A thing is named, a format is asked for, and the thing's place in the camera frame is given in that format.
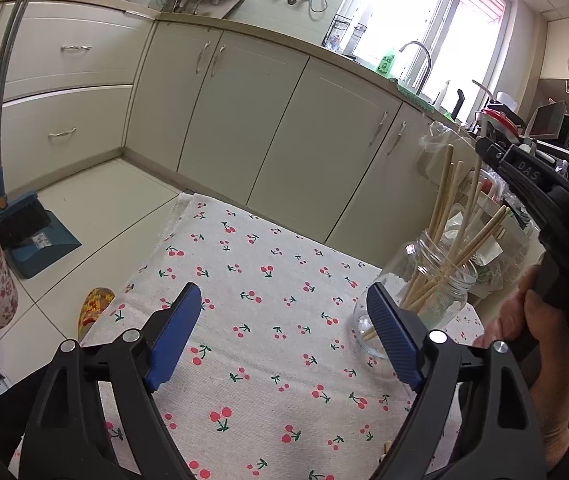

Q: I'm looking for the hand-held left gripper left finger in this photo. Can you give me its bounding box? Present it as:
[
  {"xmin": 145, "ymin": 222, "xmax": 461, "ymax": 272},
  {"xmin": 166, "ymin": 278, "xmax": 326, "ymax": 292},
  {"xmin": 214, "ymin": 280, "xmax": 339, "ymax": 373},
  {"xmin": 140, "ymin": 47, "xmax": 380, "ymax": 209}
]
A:
[{"xmin": 18, "ymin": 281, "xmax": 202, "ymax": 480}]

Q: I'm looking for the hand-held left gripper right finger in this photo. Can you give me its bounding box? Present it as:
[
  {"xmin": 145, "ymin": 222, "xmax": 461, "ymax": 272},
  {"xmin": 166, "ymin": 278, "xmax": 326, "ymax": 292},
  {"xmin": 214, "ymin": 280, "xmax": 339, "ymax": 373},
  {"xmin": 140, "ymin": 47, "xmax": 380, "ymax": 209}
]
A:
[{"xmin": 365, "ymin": 282, "xmax": 550, "ymax": 480}]

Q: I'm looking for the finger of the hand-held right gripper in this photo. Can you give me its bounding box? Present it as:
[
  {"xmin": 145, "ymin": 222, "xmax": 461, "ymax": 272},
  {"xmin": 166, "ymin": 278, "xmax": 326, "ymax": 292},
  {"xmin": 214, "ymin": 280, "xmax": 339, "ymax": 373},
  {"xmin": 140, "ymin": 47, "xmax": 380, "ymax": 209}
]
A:
[{"xmin": 475, "ymin": 137, "xmax": 515, "ymax": 173}]

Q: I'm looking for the bunch of wooden chopsticks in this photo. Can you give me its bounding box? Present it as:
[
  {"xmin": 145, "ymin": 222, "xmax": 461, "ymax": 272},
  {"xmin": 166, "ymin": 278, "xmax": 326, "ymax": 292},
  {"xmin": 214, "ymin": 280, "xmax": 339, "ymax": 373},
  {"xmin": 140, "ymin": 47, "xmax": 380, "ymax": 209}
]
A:
[{"xmin": 361, "ymin": 144, "xmax": 512, "ymax": 341}]

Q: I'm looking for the clear glass jar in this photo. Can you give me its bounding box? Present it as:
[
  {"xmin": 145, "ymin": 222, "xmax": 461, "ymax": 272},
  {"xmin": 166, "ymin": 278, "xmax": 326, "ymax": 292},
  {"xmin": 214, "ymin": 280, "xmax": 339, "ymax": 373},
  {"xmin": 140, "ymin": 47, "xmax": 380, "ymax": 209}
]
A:
[{"xmin": 353, "ymin": 230, "xmax": 480, "ymax": 361}]

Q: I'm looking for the person's right hand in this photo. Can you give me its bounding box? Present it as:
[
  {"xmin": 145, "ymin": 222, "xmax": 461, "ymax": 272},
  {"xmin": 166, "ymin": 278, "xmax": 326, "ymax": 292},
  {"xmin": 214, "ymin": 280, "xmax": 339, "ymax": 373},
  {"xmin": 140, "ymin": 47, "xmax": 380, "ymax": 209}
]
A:
[{"xmin": 474, "ymin": 265, "xmax": 569, "ymax": 391}]

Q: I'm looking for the red lidded pot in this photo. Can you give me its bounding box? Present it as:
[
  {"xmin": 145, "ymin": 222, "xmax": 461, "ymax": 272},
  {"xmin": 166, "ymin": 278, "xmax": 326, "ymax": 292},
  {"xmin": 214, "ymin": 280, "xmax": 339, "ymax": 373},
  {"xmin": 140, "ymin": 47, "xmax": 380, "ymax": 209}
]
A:
[{"xmin": 478, "ymin": 105, "xmax": 521, "ymax": 137}]

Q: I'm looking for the clear plastic bag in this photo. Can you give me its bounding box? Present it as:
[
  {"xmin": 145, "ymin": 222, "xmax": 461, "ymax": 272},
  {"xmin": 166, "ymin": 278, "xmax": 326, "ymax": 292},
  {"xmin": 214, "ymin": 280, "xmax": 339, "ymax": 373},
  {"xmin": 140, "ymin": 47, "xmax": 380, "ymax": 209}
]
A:
[{"xmin": 417, "ymin": 120, "xmax": 461, "ymax": 183}]

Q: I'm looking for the yellow floral slipper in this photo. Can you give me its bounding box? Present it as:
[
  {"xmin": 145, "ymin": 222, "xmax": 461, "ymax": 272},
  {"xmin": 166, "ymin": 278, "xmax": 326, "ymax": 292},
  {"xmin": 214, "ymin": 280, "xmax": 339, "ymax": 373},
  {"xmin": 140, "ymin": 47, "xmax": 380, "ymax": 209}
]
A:
[{"xmin": 77, "ymin": 287, "xmax": 116, "ymax": 342}]

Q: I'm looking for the cherry print tablecloth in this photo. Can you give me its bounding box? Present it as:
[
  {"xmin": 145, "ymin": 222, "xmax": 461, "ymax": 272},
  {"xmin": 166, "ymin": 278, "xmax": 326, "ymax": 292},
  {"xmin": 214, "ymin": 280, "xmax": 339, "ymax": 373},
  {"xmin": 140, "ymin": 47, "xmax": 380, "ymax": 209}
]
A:
[{"xmin": 8, "ymin": 192, "xmax": 487, "ymax": 480}]

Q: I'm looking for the chrome sink faucet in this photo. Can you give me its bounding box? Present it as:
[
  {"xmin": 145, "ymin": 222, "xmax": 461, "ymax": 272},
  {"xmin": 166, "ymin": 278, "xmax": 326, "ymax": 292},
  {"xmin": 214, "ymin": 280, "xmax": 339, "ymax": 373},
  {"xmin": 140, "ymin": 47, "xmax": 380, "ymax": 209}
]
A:
[{"xmin": 397, "ymin": 41, "xmax": 433, "ymax": 100}]

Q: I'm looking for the green dish soap bottle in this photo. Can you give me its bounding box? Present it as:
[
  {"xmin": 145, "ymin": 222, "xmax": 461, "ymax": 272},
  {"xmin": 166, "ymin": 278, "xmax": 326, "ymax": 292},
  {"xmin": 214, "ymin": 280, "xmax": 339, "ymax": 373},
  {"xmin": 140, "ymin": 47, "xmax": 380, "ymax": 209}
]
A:
[{"xmin": 376, "ymin": 47, "xmax": 398, "ymax": 79}]

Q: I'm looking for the kitchen window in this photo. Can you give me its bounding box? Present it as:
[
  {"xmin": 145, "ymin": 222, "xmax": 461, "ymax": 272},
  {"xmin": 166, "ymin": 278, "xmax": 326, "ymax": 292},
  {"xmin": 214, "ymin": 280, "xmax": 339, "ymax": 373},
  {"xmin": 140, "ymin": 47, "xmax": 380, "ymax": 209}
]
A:
[{"xmin": 344, "ymin": 0, "xmax": 515, "ymax": 128}]

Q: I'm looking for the blue dustpan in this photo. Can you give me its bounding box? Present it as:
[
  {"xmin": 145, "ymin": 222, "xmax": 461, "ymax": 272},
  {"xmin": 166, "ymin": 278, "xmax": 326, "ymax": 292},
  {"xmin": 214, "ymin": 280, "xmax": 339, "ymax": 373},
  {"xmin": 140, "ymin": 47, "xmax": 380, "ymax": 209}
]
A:
[{"xmin": 5, "ymin": 212, "xmax": 84, "ymax": 281}]

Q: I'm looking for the cream door cabinet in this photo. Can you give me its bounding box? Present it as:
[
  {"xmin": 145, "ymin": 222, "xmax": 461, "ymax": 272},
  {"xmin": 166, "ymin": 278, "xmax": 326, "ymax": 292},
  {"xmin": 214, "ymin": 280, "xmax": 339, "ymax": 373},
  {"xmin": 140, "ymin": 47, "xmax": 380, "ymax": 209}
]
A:
[{"xmin": 123, "ymin": 12, "xmax": 487, "ymax": 271}]

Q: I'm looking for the cream drawer cabinet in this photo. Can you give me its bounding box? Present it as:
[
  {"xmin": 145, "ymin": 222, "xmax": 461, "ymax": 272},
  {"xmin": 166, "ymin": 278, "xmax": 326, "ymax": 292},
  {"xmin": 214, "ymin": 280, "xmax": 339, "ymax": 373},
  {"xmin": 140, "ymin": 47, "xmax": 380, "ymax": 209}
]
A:
[{"xmin": 0, "ymin": 0, "xmax": 158, "ymax": 163}]

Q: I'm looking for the black wire holder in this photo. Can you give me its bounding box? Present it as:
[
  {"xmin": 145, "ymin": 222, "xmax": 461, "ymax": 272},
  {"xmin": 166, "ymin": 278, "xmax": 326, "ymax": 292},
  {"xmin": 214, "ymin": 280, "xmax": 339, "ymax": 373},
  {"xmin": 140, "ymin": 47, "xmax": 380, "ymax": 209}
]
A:
[{"xmin": 323, "ymin": 15, "xmax": 366, "ymax": 57}]

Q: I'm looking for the broom with long handle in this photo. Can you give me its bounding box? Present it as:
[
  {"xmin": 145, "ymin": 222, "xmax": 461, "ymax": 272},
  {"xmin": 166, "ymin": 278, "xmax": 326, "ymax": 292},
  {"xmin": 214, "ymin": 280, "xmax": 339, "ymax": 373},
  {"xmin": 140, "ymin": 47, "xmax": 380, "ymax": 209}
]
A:
[{"xmin": 0, "ymin": 0, "xmax": 54, "ymax": 252}]

